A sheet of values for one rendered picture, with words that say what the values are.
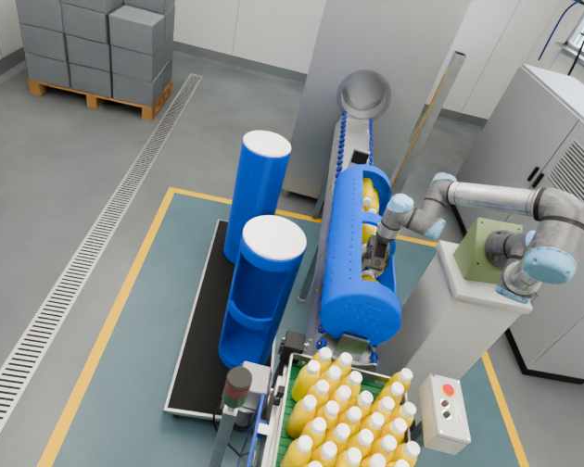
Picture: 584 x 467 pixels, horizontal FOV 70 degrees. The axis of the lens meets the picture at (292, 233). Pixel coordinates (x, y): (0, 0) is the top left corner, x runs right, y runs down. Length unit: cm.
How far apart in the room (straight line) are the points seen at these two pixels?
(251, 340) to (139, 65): 295
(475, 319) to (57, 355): 211
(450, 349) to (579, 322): 120
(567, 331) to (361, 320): 185
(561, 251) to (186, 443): 186
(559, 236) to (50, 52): 442
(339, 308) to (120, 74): 361
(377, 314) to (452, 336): 57
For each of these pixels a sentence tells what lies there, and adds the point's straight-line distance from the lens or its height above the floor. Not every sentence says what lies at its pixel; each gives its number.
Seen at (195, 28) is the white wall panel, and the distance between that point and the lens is 639.
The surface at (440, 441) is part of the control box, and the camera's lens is 145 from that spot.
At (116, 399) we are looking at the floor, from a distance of 248.
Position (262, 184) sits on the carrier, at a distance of 243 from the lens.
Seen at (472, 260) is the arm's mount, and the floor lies 124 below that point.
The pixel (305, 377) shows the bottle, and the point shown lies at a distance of 138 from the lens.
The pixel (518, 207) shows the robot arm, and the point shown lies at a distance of 135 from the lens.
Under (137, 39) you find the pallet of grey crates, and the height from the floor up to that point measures 78.
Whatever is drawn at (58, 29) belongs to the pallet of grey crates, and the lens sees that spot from 469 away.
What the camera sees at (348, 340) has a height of 103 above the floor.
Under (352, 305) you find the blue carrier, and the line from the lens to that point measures 145.
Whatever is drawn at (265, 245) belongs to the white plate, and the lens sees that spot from 174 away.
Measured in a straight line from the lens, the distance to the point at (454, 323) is 191.
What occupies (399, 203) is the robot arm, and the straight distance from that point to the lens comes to 140.
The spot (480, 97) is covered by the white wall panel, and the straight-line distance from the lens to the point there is 694.
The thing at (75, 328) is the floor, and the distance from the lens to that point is 274.
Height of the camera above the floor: 220
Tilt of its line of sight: 39 degrees down
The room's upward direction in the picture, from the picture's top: 17 degrees clockwise
